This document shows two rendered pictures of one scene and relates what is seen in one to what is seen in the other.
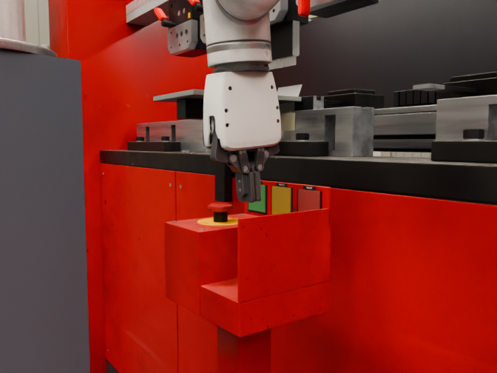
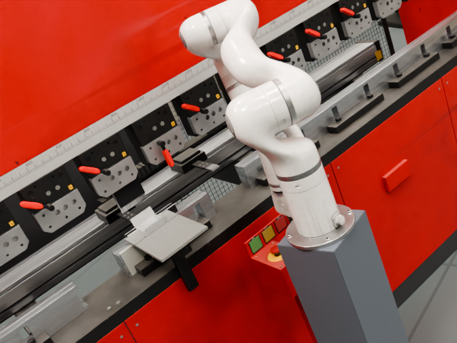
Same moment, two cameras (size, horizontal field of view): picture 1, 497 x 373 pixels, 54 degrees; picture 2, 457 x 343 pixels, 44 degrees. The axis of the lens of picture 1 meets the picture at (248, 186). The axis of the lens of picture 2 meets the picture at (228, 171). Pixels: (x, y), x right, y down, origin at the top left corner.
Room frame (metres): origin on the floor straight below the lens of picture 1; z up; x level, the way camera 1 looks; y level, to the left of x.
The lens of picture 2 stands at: (0.57, 1.64, 1.82)
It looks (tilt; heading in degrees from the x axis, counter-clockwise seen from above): 23 degrees down; 278
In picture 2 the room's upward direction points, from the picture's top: 23 degrees counter-clockwise
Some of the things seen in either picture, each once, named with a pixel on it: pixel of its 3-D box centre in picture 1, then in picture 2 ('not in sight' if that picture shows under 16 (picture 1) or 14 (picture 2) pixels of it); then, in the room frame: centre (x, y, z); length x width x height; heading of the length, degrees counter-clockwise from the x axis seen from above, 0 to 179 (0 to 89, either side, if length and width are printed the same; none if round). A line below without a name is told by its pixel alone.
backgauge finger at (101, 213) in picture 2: (331, 99); (122, 211); (1.24, -0.21, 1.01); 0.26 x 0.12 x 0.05; 125
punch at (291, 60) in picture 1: (282, 46); (128, 193); (1.14, -0.08, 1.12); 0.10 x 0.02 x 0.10; 35
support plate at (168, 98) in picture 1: (227, 98); (164, 234); (1.05, 0.05, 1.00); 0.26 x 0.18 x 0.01; 125
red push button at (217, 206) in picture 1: (220, 214); (276, 252); (0.74, 0.04, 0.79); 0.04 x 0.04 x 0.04
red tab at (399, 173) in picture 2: not in sight; (396, 175); (0.21, -0.53, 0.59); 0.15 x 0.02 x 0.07; 35
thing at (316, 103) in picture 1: (288, 106); (151, 222); (1.12, -0.09, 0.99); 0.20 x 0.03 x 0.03; 35
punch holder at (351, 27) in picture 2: not in sight; (348, 14); (0.18, -0.75, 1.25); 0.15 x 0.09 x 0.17; 35
